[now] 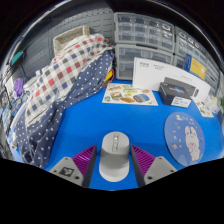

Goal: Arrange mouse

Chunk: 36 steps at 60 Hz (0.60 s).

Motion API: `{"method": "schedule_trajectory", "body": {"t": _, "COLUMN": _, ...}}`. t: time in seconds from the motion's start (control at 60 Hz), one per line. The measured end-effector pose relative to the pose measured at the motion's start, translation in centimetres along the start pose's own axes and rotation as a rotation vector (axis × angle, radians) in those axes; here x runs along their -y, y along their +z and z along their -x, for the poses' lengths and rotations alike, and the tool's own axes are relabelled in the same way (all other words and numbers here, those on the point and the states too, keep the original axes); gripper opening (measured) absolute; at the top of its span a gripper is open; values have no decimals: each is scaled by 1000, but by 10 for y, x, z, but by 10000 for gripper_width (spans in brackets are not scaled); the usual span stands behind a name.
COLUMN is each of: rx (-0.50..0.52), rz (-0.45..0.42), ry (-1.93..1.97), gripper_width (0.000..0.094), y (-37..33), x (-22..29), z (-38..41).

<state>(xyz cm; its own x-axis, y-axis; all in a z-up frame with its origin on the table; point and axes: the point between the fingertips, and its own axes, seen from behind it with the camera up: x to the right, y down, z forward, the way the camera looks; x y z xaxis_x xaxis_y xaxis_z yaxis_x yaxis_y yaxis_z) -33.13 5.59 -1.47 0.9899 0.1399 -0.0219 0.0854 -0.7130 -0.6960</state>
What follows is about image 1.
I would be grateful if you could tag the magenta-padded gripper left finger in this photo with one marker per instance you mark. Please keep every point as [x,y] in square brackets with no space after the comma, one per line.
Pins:
[71,170]

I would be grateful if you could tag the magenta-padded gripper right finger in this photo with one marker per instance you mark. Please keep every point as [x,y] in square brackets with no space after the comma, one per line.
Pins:
[156,170]

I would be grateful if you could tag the grey and white computer mouse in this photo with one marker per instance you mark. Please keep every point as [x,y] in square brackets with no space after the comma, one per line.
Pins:
[114,160]

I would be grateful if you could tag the round blue rabbit mouse pad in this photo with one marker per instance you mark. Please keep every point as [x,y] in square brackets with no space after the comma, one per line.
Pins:
[180,133]

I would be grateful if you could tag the navy polka dot cloth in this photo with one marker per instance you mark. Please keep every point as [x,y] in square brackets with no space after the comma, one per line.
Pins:
[50,133]

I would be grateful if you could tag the food sticker sheet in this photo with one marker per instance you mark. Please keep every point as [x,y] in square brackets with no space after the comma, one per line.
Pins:
[126,95]

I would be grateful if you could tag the small black product box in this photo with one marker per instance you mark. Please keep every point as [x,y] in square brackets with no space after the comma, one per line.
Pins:
[173,90]

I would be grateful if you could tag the clear plastic bag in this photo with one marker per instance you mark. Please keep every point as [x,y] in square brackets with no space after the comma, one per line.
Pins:
[214,101]

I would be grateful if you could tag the red blue checkered cloth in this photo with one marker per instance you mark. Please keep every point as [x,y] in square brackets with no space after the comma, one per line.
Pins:
[60,76]

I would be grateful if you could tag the white keyboard packaging box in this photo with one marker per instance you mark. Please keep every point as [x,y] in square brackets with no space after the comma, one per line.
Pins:
[150,73]

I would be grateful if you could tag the purple object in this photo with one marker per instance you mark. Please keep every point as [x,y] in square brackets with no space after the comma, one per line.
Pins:
[19,86]

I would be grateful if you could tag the yellow object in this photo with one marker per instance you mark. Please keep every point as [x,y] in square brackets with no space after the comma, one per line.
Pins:
[109,76]

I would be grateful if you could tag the beige woven basket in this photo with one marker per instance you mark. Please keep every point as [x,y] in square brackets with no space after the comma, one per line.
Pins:
[70,36]

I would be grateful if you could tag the grey pegboard panel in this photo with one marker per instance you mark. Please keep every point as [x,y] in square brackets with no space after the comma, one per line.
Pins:
[93,23]

